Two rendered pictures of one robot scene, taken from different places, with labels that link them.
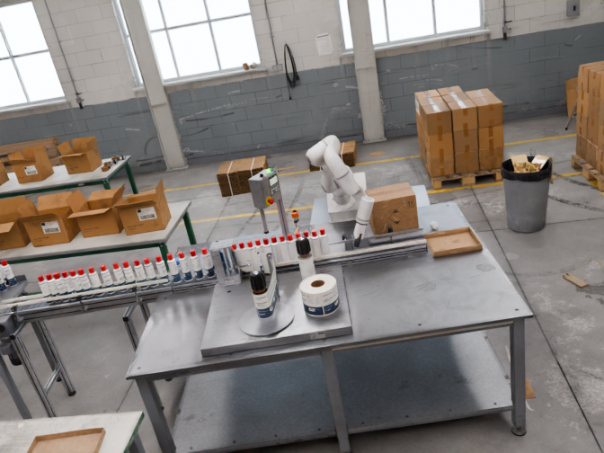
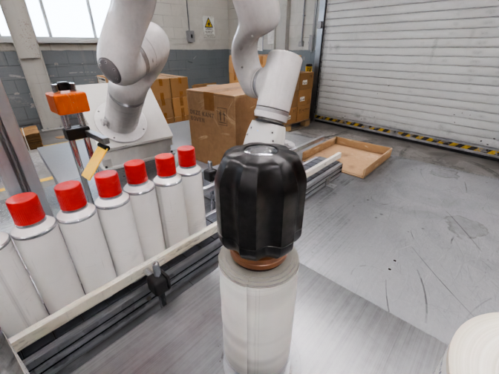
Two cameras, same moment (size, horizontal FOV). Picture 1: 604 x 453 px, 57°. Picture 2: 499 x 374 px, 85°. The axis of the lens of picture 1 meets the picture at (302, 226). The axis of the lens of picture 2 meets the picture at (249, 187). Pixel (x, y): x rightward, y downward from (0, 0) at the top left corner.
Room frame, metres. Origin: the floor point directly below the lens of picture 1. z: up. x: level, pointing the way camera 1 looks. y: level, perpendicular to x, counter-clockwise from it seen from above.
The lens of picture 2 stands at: (2.78, 0.19, 1.26)
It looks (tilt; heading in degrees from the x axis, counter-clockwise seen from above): 27 degrees down; 308
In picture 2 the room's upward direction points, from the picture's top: straight up
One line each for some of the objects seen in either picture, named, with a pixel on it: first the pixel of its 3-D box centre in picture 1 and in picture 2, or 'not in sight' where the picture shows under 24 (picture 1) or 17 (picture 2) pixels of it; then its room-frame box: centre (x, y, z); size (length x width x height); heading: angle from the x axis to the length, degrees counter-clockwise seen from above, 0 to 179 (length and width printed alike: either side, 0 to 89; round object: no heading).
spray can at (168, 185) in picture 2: (316, 244); (171, 205); (3.18, -0.07, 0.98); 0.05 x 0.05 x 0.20
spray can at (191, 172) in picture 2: (324, 243); (191, 194); (3.18, -0.12, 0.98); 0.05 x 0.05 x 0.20
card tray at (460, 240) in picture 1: (452, 241); (347, 154); (3.13, -0.92, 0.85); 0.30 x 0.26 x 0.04; 87
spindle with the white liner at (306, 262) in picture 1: (306, 261); (258, 278); (2.91, 0.02, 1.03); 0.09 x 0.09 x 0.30
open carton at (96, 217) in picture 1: (102, 210); not in sight; (4.68, 1.70, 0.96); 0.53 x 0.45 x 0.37; 172
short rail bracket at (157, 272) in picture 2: not in sight; (160, 288); (3.10, 0.03, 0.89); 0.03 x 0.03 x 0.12; 87
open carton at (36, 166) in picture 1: (30, 164); not in sight; (6.85, 3.15, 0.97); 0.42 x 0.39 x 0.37; 168
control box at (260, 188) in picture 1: (265, 189); not in sight; (3.28, 0.18, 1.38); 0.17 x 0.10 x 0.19; 142
